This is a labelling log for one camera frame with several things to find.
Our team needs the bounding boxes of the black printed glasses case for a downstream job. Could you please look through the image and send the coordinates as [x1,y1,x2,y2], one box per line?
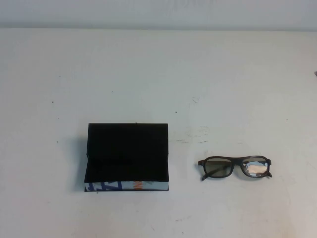
[84,122,171,193]

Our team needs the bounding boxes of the dark-framed glasses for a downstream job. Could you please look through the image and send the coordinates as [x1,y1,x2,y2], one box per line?
[198,155,273,183]

